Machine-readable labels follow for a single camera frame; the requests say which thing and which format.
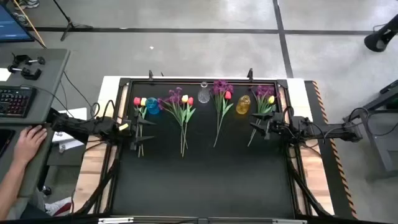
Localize wooden stick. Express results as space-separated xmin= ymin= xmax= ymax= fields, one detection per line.
xmin=12 ymin=0 xmax=47 ymax=49

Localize computer monitor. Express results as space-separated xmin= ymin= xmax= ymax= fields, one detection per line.
xmin=0 ymin=2 xmax=35 ymax=44

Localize black screw clamp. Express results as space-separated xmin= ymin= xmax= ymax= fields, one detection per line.
xmin=7 ymin=64 xmax=43 ymax=81
xmin=11 ymin=53 xmax=47 ymax=66

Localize person's hand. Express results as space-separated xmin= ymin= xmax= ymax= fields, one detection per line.
xmin=12 ymin=124 xmax=49 ymax=166

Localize grey side table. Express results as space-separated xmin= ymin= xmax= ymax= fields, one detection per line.
xmin=341 ymin=79 xmax=398 ymax=181

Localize white papers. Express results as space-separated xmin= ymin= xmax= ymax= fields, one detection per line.
xmin=51 ymin=107 xmax=88 ymax=153

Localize amber glass vase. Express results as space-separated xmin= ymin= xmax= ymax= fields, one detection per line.
xmin=235 ymin=95 xmax=251 ymax=115

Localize black backlit keyboard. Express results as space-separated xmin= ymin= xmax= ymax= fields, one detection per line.
xmin=0 ymin=86 xmax=37 ymax=119

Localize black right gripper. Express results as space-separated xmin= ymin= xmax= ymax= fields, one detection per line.
xmin=249 ymin=111 xmax=295 ymax=141

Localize clear glass vase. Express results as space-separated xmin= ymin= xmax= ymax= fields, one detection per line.
xmin=197 ymin=81 xmax=211 ymax=104

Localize blue glass vase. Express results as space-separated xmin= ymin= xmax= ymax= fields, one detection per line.
xmin=145 ymin=97 xmax=160 ymax=115

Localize black floor stand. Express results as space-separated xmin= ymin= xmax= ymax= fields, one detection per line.
xmin=363 ymin=14 xmax=398 ymax=53

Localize black table mat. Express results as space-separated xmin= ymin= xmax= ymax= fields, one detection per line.
xmin=111 ymin=81 xmax=296 ymax=218

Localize person's forearm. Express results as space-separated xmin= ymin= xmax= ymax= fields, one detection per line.
xmin=0 ymin=158 xmax=29 ymax=221

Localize grey desk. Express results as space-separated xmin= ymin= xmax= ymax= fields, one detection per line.
xmin=0 ymin=48 xmax=72 ymax=200

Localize person's shoe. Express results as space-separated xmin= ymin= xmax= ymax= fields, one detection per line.
xmin=45 ymin=196 xmax=74 ymax=217
xmin=12 ymin=11 xmax=29 ymax=26
xmin=18 ymin=0 xmax=40 ymax=9

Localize white paper sheet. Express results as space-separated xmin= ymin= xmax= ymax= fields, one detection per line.
xmin=0 ymin=67 xmax=12 ymax=82

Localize black aluminium table frame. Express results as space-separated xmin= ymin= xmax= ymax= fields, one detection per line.
xmin=70 ymin=70 xmax=335 ymax=224

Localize black tablet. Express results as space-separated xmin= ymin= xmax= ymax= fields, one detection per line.
xmin=0 ymin=129 xmax=16 ymax=158

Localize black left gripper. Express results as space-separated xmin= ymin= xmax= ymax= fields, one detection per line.
xmin=115 ymin=114 xmax=157 ymax=151

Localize person's leg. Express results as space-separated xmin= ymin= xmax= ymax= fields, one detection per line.
xmin=6 ymin=188 xmax=50 ymax=220

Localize black tripod stand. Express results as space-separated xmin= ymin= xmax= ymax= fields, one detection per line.
xmin=52 ymin=0 xmax=94 ymax=42

